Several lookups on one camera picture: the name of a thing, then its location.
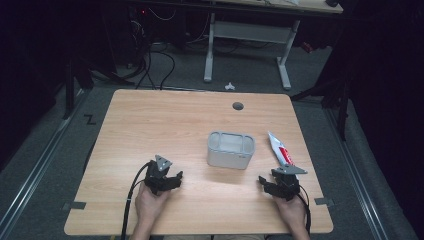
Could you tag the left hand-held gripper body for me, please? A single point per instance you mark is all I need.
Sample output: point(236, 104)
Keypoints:
point(156, 175)

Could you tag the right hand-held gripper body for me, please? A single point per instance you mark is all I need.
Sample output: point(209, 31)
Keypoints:
point(287, 185)

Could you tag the white red toothpaste tube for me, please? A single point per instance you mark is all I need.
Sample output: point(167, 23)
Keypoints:
point(281, 151)

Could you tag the grey plastic organizer box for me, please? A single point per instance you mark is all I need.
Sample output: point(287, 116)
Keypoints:
point(230, 150)

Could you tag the person's right hand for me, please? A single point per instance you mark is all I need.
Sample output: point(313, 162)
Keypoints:
point(292, 211)

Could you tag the person's left hand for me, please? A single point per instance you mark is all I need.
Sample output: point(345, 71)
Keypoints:
point(149, 207)

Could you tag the grey tape strip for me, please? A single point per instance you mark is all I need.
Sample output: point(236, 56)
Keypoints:
point(75, 205)
point(323, 201)

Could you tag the dark round table grommet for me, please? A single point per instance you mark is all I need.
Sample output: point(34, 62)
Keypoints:
point(238, 106)

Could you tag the small white floor object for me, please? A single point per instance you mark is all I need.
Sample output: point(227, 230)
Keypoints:
point(229, 87)

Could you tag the black metal stand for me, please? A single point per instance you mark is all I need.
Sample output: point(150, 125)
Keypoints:
point(336, 96)
point(71, 86)

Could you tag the white-legged background desk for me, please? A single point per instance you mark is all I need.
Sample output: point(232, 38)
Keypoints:
point(248, 31)

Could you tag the metal floor rail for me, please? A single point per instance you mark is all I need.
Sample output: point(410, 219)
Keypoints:
point(355, 175)
point(36, 168)

